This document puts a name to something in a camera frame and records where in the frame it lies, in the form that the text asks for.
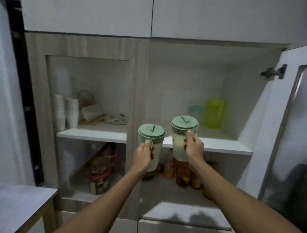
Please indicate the person's right hand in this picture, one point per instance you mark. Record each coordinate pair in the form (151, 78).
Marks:
(194, 150)

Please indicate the person's left hand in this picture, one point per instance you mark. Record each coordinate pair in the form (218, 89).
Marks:
(142, 157)

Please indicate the person's left thumb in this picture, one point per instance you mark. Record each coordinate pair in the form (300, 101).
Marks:
(145, 145)

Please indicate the person's right thumb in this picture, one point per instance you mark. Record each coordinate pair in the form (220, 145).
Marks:
(190, 135)

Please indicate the green lidded plastic pitcher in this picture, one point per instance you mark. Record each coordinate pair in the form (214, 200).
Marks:
(152, 141)
(180, 136)

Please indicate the person's right forearm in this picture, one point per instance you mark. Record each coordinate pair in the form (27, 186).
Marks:
(237, 204)

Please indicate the person's left forearm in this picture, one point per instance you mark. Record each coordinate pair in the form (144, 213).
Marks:
(105, 205)

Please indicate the white cabinet shelf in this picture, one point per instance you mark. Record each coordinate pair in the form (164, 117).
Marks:
(168, 140)

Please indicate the clear jar with teal lid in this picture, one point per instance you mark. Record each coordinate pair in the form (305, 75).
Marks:
(196, 112)

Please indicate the orange sauce bottle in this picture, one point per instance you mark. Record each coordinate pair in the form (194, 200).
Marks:
(169, 166)

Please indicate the yellow-green plastic container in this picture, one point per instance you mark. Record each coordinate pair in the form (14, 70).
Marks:
(214, 112)

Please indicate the jar with orange lid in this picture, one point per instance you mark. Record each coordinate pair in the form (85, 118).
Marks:
(110, 158)

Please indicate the red labelled sauce bottle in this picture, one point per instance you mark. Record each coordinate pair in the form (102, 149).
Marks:
(183, 174)

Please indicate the round patterned plate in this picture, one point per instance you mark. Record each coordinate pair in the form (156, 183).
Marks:
(116, 119)

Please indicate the amber glass jar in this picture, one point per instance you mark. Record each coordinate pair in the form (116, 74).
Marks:
(195, 182)

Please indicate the dark jar with red lid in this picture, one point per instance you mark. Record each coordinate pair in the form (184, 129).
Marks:
(98, 181)

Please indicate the metal mesh strainer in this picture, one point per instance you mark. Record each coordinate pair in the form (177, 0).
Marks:
(85, 98)

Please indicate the stack of white paper cups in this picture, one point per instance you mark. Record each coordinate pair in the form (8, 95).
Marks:
(59, 112)
(72, 112)

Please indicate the open white cabinet door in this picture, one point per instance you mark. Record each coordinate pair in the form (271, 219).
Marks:
(271, 124)

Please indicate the metal cabinet hinge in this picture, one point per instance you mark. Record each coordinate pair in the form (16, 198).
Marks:
(274, 71)

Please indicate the white upper cabinet door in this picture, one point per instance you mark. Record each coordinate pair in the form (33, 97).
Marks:
(229, 20)
(87, 16)

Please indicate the wooden side table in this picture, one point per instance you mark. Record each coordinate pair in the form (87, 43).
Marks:
(26, 207)

